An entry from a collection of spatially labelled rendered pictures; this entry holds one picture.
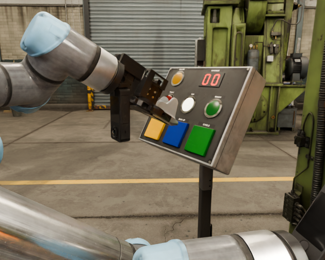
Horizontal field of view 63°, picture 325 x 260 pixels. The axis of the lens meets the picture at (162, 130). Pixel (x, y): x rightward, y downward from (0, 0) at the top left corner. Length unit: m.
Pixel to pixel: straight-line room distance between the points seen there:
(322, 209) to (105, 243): 0.26
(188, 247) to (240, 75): 0.54
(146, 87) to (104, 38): 7.78
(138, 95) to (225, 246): 0.35
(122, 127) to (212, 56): 4.70
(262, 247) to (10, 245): 0.25
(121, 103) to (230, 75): 0.34
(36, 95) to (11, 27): 8.68
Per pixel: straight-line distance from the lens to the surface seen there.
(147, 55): 8.17
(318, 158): 0.78
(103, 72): 0.50
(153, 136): 0.85
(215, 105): 0.73
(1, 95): 0.49
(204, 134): 0.71
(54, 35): 0.48
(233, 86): 0.74
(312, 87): 0.82
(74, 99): 8.58
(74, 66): 0.49
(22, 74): 0.52
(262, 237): 0.31
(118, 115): 0.55
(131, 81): 0.55
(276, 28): 5.56
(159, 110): 0.56
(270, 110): 5.30
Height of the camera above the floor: 1.19
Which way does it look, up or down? 13 degrees down
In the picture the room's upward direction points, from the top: straight up
